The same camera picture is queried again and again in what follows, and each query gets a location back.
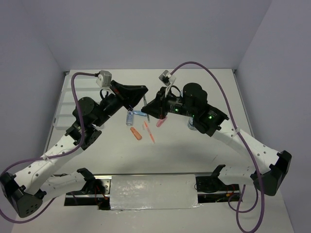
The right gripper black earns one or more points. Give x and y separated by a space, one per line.
159 103

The blue plastic case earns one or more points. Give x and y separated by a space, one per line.
139 113

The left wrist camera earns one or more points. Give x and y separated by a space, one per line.
104 79

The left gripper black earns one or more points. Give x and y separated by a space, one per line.
127 96

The pink plastic case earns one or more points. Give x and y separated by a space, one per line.
160 122

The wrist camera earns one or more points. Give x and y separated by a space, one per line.
104 79
167 78

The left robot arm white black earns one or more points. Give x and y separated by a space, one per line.
30 187

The orange highlighter pen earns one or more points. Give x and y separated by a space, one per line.
149 132

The orange plastic case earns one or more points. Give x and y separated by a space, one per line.
136 134

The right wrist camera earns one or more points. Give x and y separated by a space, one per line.
167 78

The green highlighter pen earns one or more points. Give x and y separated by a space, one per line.
145 104

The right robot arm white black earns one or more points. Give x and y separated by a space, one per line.
269 166

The clear spray bottle blue cap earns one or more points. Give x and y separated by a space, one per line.
130 118

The blue paint jar near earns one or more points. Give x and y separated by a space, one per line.
191 124

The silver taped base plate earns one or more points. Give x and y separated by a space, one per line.
152 192

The white compartment tray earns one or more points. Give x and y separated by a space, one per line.
85 86

